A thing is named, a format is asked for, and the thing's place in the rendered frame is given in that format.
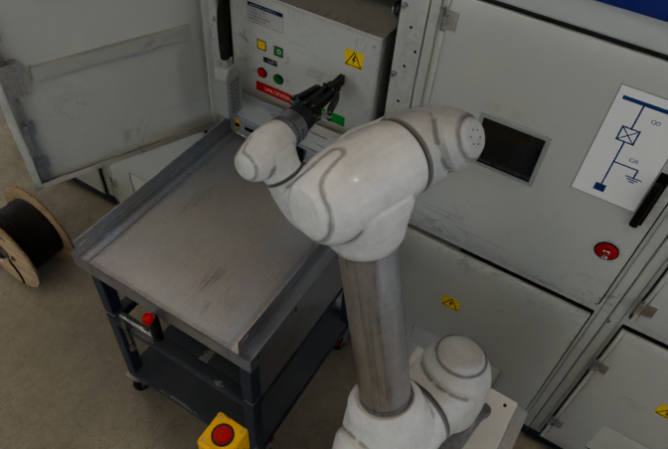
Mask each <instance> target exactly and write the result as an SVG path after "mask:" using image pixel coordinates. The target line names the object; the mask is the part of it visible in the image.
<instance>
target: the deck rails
mask: <svg viewBox="0 0 668 449"><path fill-rule="evenodd" d="M237 135H238V134H237V133H236V131H234V130H232V128H231V122H230V120H229V119H228V118H224V119H223V120H222V121H221V122H220V123H218V124H217V125H216V126H215V127H213V128H212V129H211V130H210V131H208V132H207V133H206V134H205V135H203V136H202V137H201V138H200V139H199V140H197V141H196V142H195V143H194V144H192V145H191V146H190V147H189V148H187V149H186V150H185V151H184V152H183V153H181V154H180V155H179V156H178V157H176V158H175V159H174V160H173V161H171V162H170V163H169V164H168V165H167V166H165V167H164V168H163V169H162V170H160V171H159V172H158V173H157V174H155V175H154V176H153V177H152V178H151V179H149V180H148V181H147V182H146V183H144V184H143V185H142V186H141V187H139V188H138V189H137V190H136V191H135V192H133V193H132V194H131V195H130V196H128V197H127V198H126V199H125V200H123V201H122V202H121V203H120V204H118V205H117V206H116V207H115V208H114V209H112V210H111V211H110V212H109V213H107V214H106V215H105V216H104V217H102V218H101V219H100V220H99V221H98V222H96V223H95V224H94V225H92V226H91V227H90V228H89V229H87V230H86V231H85V232H84V233H83V234H81V235H80V236H79V237H78V238H76V239H75V240H74V241H73V244H74V247H75V249H76V252H77V254H78V258H80V259H82V260H83V261H85V262H87V263H89V262H90V261H91V260H92V259H94V258H95V257H96V256H97V255H98V254H99V253H101V252H102V251H103V250H104V249H105V248H106V247H108V246H109V245H110V244H111V243H112V242H113V241H115V240H116V239H117V238H118V237H119V236H120V235H122V234H123V233H124V232H125V231H126V230H127V229H129V228H130V227H131V226H132V225H133V224H135V223H136V222H137V221H138V220H139V219H140V218H142V217H143V216H144V215H145V214H146V213H147V212H148V211H150V210H151V209H152V208H153V207H154V206H155V205H157V204H158V203H159V202H160V201H161V200H162V199H164V198H165V197H166V196H167V195H168V194H169V193H171V192H172V191H173V190H174V189H175V188H176V187H178V186H179V185H180V184H181V183H182V182H183V181H185V180H186V179H187V178H188V177H189V176H190V175H192V174H193V173H194V172H195V171H196V170H197V169H199V168H200V167H201V166H202V165H203V164H204V163H206V162H207V161H208V160H209V159H210V158H211V157H213V156H214V155H215V154H216V153H217V152H218V151H220V150H221V149H222V148H223V147H224V146H225V145H227V144H228V143H229V142H230V141H231V140H232V139H234V138H235V137H236V136H237ZM84 237H85V238H86V239H85V240H84V241H83V242H82V243H81V244H78V242H79V241H80V240H82V239H83V238H84ZM329 248H330V246H329V245H323V244H320V243H316V244H315V245H314V247H313V248H312V249H311V250H310V251H309V253H308V254H307V255H306V256H305V257H304V259H303V260H302V261H301V262H300V263H299V265H298V266H297V267H296V268H295V269H294V271H293V272H292V273H291V274H290V275H289V277H288V278H287V279H286V280H285V281H284V283H283V284H282V285H281V286H280V287H279V289H278V290H277V291H276V292H275V293H274V295H273V296H272V297H271V298H270V300H269V301H268V302H267V303H266V304H265V306H264V307H263V308H262V309H261V310H260V312H259V313H258V314H257V315H256V316H255V318H254V319H253V320H252V321H251V322H250V324H249V325H248V326H247V327H246V329H245V330H244V331H243V332H242V333H241V335H240V336H239V337H238V338H237V339H236V341H235V342H234V343H233V344H232V345H231V347H230V348H229V351H231V352H233V353H234V354H236V355H238V356H239V357H241V358H242V357H243V355H244V354H245V353H246V352H247V350H248V349H249V348H250V347H251V345H252V344H253V343H254V341H255V340H256V339H257V338H258V336H259V335H260V334H261V333H262V331H263V330H264V329H265V328H266V326H267V325H268V324H269V323H270V321H271V320H272V319H273V318H274V316H275V315H276V314H277V313H278V311H279V310H280V309H281V308H282V306H283V305H284V304H285V303H286V301H287V300H288V299H289V298H290V297H291V295H292V294H293V293H294V292H295V290H296V289H297V288H298V287H299V285H300V284H301V283H302V282H303V280H304V279H305V278H306V277H307V275H308V274H309V273H310V272H311V270H312V269H313V268H314V267H315V265H316V264H317V263H318V262H319V260H320V259H321V258H322V257H323V255H324V254H325V253H326V252H327V250H328V249H329Z"/></svg>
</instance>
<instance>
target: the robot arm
mask: <svg viewBox="0 0 668 449"><path fill-rule="evenodd" d="M344 80H345V76H344V75H341V74H339V75H338V76H337V77H335V78H334V79H333V80H332V81H331V80H330V81H328V82H327V83H325V82H324V83H323V85H322V86H320V84H315V85H314V86H312V87H310V88H309V89H307V90H305V91H303V92H301V93H299V94H296V95H292V96H291V97H290V104H291V106H290V107H289V108H288V109H284V110H282V111H281V112H279V113H278V114H277V115H276V116H275V117H274V118H273V119H272V120H271V121H270V122H268V123H266V124H263V125H262V126H260V127H259V128H257V129H256V130H255V131H254V132H253V133H252V134H251V135H250V136H249V137H248V138H247V139H246V140H245V141H244V143H243V144H242V145H241V146H240V148H239V149H238V151H237V153H236V155H235V158H234V162H235V167H236V169H237V171H238V173H239V174H240V175H241V176H242V177H243V178H244V179H245V180H247V181H250V182H260V181H264V182H265V183H266V185H267V187H268V188H269V190H270V192H271V195H272V197H273V199H274V200H275V202H276V204H277V205H278V207H279V208H280V210H281V211H282V213H283V214H284V215H285V217H286V218H287V219H288V221H289V222H290V223H291V224H292V225H294V226H295V227H296V228H298V229H299V230H301V231H302V232H303V233H304V234H305V235H306V236H307V237H309V238H310V239H311V240H313V241H315V242H317V243H320V244H323V245H329V246H330V247H331V248H332V249H333V250H334V251H335V252H336V253H337V254H338V258H339V265H340V271H341V278H342V284H343V291H344V297H345V304H346V311H347V317H348V324H349V330H350V337H351V343H352V350H353V356H354V363H355V370H356V376H357V384H356V385H355V386H354V387H353V389H352V390H351V392H350V394H349V397H348V403H347V407H346V411H345V415H344V418H343V425H342V426H341V427H340V428H339V429H338V431H337V432H336V435H335V438H334V442H333V447H332V449H462V448H463V446H464V445H465V444H466V442H467V441H468V439H469V438H470V437H471V435H472V434H473V432H474V431H475V430H476V428H477V427H478V425H479V424H480V423H481V422H482V421H483V420H484V419H486V418H487V417H488V416H489V415H490V413H491V407H490V406H489V405H488V404H487V403H485V401H486V398H487V396H488V393H489V390H490V386H491V381H492V374H491V368H490V364H489V360H488V358H487V356H486V354H485V353H483V351H482V350H481V348H480V347H479V346H478V345H477V344H476V343H475V342H473V341H472V340H470V339H468V338H466V337H464V336H462V335H457V334H450V335H445V336H442V337H440V338H437V339H436V340H434V341H432V342H431V343H429V344H428V345H427V346H426V347H425V349H424V351H423V353H422V355H420V356H419V357H418V358H417V359H416V361H415V362H414V363H413V364H412V365H411V366H410V367H409V354H408V342H407V330H406V317H405V305H404V293H403V281H402V269H401V257H400V244H401V242H402V241H403V239H404V237H405V235H406V231H407V227H408V223H409V220H410V217H411V214H412V211H413V208H414V205H415V202H416V197H417V196H418V195H420V194H421V193H423V192H424V191H426V190H427V189H429V188H430V187H432V186H434V185H435V184H437V183H438V182H440V181H441V180H443V179H445V178H446V177H447V176H448V174H449V173H450V172H459V171H461V170H463V169H465V168H467V167H468V166H470V165H471V164H473V163H474V162H475V161H476V160H477V159H478V158H479V156H480V155H481V152H482V150H483V148H484V145H485V133H484V129H483V127H482V125H481V123H480V122H479V121H478V120H477V119H476V118H475V117H474V115H472V114H471V113H469V112H466V111H464V110H462V109H459V108H456V107H452V106H447V105H430V106H420V107H413V108H408V109H404V110H401V111H398V112H394V113H390V114H387V115H385V116H383V117H380V118H378V119H376V120H373V121H371V122H368V123H365V124H362V125H359V126H357V127H354V128H352V129H350V130H348V131H347V132H345V133H344V134H343V135H342V136H341V137H340V138H339V139H338V140H337V141H335V142H334V143H332V144H330V145H329V146H327V147H326V148H324V149H323V150H321V151H320V152H318V153H317V154H316V155H315V156H313V157H312V158H311V159H310V160H309V161H308V162H307V163H306V164H305V165H304V166H303V165H302V164H301V162H300V160H299V158H298V155H297V151H296V146H297V145H298V144H299V143H300V142H301V141H302V140H303V139H304V138H305V137H306V136H307V132H308V130H309V129H310V128H311V127H312V126H313V125H314V124H315V122H316V121H319V120H321V118H327V120H328V121H331V120H332V113H333V111H334V109H335V107H336V105H337V103H338V101H339V95H340V93H339V91H340V90H341V86H342V85H343V84H344ZM314 90H315V91H314ZM326 92H327V93H326ZM329 102H330V103H329ZM328 103H329V105H328V107H327V109H325V111H324V112H323V113H322V109H323V108H324V107H325V106H326V105H327V104H328Z"/></svg>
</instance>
